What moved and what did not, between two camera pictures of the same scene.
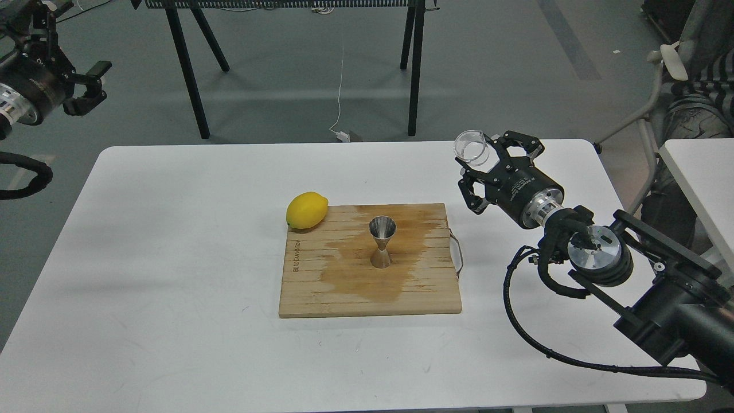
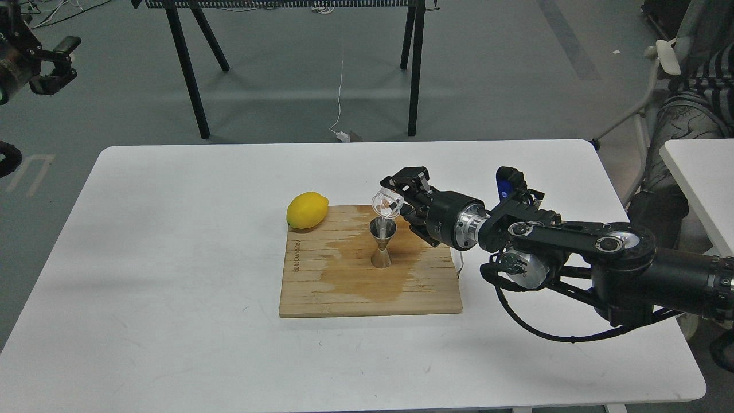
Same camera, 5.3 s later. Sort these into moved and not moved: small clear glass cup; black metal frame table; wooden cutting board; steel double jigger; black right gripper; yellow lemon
Moved: black right gripper; small clear glass cup
Not moved: wooden cutting board; steel double jigger; black metal frame table; yellow lemon
